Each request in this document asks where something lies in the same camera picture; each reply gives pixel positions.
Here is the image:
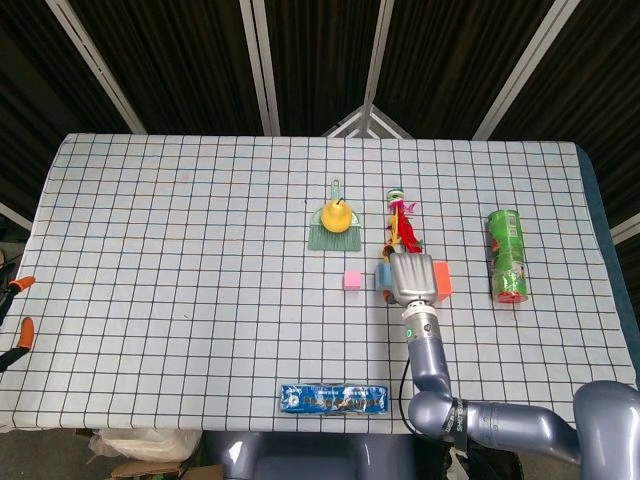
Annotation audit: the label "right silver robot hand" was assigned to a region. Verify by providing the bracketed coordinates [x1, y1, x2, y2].
[384, 252, 441, 307]

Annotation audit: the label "medium blue foam block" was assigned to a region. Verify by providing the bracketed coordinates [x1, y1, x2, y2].
[374, 261, 396, 291]

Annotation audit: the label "large orange foam block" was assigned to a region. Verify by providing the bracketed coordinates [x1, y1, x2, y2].
[432, 261, 453, 304]

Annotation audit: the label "colourful feather shuttlecock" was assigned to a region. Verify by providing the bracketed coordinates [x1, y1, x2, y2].
[382, 187, 425, 261]

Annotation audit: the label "small green hand broom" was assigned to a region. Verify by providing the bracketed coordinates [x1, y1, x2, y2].
[307, 178, 362, 252]

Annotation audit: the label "green chips can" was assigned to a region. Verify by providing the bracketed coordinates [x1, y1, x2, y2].
[486, 209, 530, 305]

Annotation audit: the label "yellow pear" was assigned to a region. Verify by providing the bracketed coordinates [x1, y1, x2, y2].
[320, 197, 351, 233]

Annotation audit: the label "blue cookie box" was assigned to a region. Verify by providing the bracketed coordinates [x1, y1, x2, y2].
[279, 383, 390, 416]

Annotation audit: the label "grey-blue robot torso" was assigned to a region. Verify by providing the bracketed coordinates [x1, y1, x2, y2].
[202, 430, 451, 480]

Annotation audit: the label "white checked tablecloth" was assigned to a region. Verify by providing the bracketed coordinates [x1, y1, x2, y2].
[0, 132, 639, 434]

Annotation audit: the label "dark folding screen white frames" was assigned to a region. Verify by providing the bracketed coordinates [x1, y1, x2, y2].
[0, 0, 640, 246]

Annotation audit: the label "white plastic bag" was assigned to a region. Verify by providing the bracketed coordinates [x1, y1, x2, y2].
[88, 428, 204, 464]

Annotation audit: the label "brown cardboard box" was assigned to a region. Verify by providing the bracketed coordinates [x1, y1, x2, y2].
[110, 462, 224, 480]

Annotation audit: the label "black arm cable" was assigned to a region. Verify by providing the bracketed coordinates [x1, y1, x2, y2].
[398, 359, 416, 432]

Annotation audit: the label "black printed arm strap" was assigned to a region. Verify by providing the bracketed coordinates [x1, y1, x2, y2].
[439, 397, 469, 451]

